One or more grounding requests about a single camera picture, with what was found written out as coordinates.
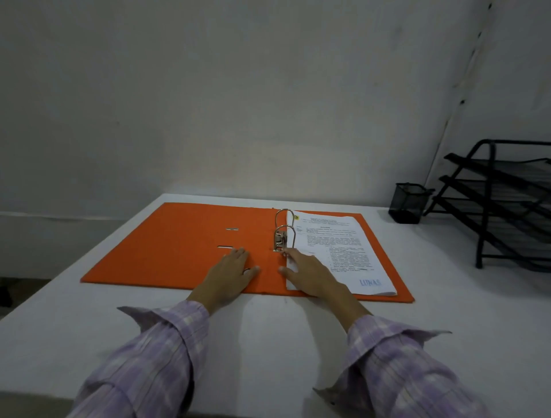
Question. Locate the person's left forearm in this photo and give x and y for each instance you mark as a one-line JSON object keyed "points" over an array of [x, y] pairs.
{"points": [[146, 366]]}

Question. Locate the orange lever arch binder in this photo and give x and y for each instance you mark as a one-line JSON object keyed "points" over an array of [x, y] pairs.
{"points": [[172, 245]]}

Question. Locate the stack of printed white papers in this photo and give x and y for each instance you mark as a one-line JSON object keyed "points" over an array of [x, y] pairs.
{"points": [[344, 245]]}

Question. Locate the person's right thumb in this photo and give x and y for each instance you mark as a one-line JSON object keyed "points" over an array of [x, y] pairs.
{"points": [[286, 272]]}

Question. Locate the person's right forearm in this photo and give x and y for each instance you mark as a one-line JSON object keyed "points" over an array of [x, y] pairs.
{"points": [[396, 366]]}

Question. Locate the black mesh pen holder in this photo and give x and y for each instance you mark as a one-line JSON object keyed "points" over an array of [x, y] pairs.
{"points": [[408, 203]]}

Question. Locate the black mesh tiered document tray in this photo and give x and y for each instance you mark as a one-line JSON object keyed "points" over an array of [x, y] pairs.
{"points": [[508, 202]]}

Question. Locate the person's left thumb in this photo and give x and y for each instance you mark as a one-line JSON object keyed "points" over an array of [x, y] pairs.
{"points": [[252, 274]]}

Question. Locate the person's right hand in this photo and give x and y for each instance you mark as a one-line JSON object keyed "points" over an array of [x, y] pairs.
{"points": [[312, 277]]}

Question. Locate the person's left hand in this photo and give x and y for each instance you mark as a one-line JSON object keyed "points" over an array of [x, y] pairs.
{"points": [[226, 280]]}

